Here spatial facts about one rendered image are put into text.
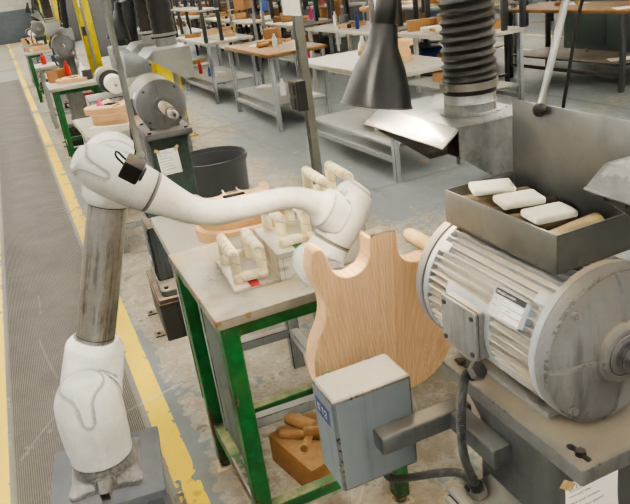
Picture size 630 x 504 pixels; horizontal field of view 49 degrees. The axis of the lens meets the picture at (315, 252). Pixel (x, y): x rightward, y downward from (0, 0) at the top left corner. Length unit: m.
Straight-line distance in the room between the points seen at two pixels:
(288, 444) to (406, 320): 1.35
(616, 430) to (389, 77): 0.70
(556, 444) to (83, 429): 1.10
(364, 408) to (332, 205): 0.62
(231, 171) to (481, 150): 3.36
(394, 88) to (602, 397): 0.63
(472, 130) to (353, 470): 0.65
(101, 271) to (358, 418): 0.84
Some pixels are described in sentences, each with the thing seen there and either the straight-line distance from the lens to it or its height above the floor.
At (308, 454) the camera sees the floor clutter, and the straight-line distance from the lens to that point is 2.73.
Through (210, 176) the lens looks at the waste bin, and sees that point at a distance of 4.53.
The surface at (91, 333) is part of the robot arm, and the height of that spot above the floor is 1.02.
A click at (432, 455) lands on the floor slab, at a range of 2.87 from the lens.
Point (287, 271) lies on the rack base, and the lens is 2.16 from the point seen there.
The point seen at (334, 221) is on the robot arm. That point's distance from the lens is 1.73.
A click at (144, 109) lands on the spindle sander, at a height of 1.24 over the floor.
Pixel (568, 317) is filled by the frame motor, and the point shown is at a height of 1.33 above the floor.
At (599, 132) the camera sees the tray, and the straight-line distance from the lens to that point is 1.14.
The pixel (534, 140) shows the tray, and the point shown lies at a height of 1.50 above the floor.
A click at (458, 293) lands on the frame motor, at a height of 1.29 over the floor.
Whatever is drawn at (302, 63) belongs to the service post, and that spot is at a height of 1.39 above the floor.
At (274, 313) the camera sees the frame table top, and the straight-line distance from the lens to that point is 2.04.
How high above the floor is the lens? 1.83
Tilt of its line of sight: 23 degrees down
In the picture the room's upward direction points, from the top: 8 degrees counter-clockwise
